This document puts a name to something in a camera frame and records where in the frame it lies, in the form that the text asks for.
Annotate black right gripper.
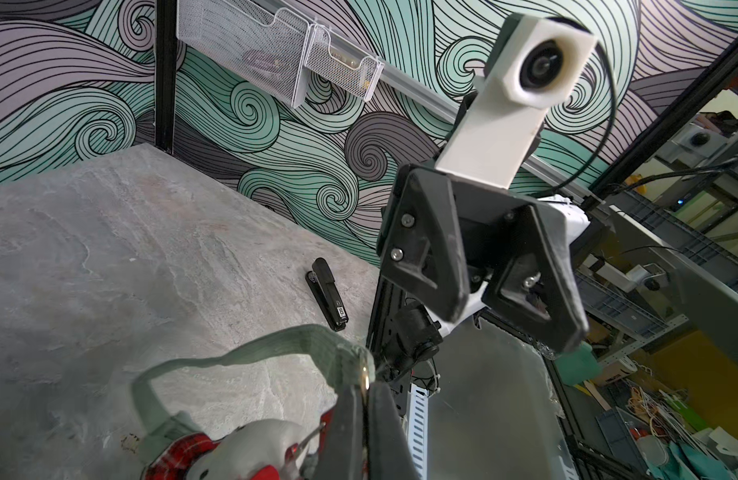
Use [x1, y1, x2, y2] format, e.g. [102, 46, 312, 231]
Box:
[377, 165, 589, 354]

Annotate large clear wall bin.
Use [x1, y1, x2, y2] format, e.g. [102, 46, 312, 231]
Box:
[177, 0, 311, 108]

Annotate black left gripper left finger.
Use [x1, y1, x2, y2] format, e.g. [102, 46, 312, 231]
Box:
[313, 386, 365, 480]

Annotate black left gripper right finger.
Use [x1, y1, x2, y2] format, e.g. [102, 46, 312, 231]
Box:
[366, 382, 419, 480]

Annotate green fabric bag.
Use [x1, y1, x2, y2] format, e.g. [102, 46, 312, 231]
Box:
[131, 324, 376, 463]

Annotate small clear wall bin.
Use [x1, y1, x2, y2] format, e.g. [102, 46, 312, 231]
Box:
[304, 23, 385, 102]

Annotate red white plush decoration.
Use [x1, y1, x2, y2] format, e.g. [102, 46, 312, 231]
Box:
[140, 413, 330, 479]

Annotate white slotted cable duct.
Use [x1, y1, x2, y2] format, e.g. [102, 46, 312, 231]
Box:
[406, 384, 429, 480]

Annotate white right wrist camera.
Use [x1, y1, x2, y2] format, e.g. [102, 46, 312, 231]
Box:
[435, 14, 598, 188]

